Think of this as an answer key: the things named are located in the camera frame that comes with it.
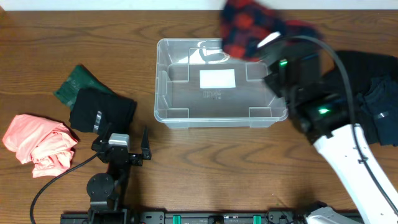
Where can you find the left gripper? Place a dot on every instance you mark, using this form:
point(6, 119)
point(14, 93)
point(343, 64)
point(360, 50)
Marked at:
point(134, 158)

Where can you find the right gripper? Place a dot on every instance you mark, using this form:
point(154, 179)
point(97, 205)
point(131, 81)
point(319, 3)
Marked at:
point(273, 83)

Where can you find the black garment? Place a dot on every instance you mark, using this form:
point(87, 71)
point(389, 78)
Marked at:
point(362, 68)
point(97, 112)

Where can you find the red plaid garment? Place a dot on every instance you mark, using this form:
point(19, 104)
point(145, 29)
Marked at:
point(245, 23)

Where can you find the pink garment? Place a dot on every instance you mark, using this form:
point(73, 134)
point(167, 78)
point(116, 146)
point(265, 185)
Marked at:
point(46, 143)

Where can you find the dark green garment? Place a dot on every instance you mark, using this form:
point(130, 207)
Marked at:
point(79, 78)

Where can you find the dark teal garment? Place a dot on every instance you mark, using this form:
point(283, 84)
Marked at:
point(380, 103)

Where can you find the clear plastic storage bin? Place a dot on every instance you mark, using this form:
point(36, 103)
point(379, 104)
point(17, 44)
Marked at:
point(181, 103)

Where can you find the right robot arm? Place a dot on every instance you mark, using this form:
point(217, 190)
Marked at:
point(328, 121)

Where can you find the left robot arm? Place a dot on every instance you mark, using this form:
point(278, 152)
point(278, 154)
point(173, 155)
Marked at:
point(107, 190)

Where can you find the white label in bin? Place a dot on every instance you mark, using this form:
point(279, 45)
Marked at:
point(212, 79)

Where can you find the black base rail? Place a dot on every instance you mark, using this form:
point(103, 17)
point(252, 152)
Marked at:
point(272, 217)

